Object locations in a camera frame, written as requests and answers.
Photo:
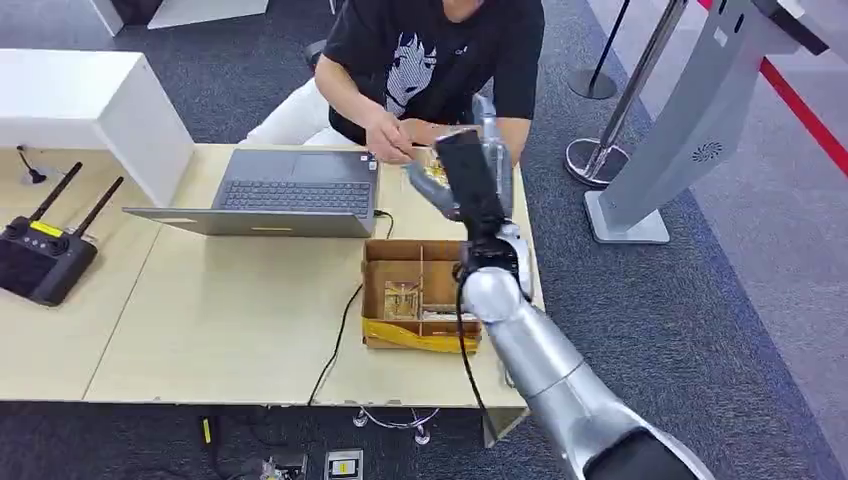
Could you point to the chrome stanchion post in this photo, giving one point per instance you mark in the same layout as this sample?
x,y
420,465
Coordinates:
x,y
599,159

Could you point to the person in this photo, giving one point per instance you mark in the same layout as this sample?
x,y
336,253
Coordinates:
x,y
371,46

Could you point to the white platform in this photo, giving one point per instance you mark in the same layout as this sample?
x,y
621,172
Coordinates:
x,y
205,10

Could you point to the white cabinet block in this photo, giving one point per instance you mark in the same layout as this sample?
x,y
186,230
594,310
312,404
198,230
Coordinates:
x,y
93,93

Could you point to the pale desk leg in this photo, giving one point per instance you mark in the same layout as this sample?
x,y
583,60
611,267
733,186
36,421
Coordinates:
x,y
500,424

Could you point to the stack of cards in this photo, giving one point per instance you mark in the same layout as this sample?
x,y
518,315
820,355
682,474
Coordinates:
x,y
440,314

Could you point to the floor socket box yellow label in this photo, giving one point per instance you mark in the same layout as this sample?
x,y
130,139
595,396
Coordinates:
x,y
344,466

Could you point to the yellow tape strip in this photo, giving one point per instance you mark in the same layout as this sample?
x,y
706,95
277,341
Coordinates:
x,y
411,340

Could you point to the grey laptop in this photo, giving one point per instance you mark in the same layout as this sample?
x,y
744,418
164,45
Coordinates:
x,y
298,195

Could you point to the grey floor socket box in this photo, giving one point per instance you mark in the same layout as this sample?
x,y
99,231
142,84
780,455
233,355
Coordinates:
x,y
288,467

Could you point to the person's right hand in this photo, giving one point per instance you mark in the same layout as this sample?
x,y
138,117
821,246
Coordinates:
x,y
387,139

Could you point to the black remote controller with antennas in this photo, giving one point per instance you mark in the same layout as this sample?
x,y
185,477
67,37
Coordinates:
x,y
40,265

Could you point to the black and pale wrist camera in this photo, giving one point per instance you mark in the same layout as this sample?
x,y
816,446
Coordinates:
x,y
472,185

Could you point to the gold card with cross print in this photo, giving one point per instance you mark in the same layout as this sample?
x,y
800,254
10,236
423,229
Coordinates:
x,y
402,301

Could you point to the wooden card box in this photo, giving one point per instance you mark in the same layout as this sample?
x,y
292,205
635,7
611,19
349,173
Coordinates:
x,y
440,272

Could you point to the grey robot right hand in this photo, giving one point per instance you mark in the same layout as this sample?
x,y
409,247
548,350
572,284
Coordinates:
x,y
502,172

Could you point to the red barrier belt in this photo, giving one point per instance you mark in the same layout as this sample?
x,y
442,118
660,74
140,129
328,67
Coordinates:
x,y
802,109

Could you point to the black office chair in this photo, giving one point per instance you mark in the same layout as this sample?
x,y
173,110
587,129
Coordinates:
x,y
316,53

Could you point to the small black desk microphone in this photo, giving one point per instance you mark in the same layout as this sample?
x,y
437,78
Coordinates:
x,y
33,175

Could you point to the yellow tag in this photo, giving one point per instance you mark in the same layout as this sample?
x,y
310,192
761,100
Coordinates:
x,y
206,430

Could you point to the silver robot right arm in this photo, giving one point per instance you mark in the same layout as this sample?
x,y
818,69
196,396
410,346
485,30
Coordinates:
x,y
550,384

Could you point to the grey kiosk stand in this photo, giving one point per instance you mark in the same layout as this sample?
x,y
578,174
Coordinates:
x,y
682,112

